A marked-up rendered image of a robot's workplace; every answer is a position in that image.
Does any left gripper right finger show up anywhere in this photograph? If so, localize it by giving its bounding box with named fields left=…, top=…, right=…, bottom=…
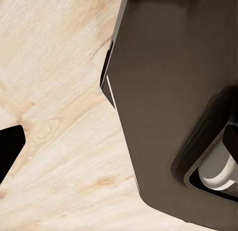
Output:
left=222, top=124, right=238, bottom=165

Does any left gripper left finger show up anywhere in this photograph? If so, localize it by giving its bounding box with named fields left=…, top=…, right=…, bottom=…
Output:
left=0, top=125, right=26, bottom=184

